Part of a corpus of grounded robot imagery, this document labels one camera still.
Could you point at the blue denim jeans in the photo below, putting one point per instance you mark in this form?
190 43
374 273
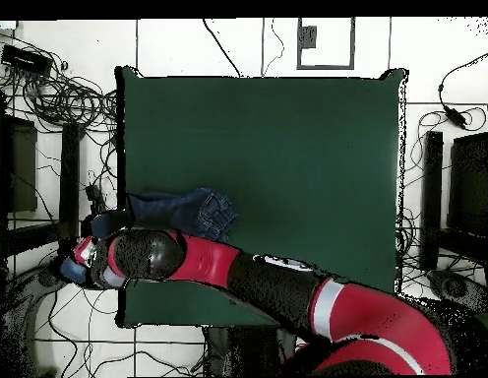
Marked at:
196 212

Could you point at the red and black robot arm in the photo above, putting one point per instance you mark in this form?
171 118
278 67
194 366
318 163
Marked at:
267 283

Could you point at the grey curved stand base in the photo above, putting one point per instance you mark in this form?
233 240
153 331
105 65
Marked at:
45 280
452 287

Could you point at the black power strip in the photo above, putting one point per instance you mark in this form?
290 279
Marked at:
93 195

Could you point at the black electronics box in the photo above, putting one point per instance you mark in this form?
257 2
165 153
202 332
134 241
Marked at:
25 60

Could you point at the dark green table cloth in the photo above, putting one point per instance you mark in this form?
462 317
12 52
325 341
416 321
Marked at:
307 138

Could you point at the black power adapter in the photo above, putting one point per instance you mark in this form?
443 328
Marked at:
455 116

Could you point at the black metal frame stand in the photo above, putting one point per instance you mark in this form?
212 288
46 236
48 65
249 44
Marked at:
432 197
69 177

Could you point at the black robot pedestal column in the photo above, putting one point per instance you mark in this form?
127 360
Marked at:
244 350

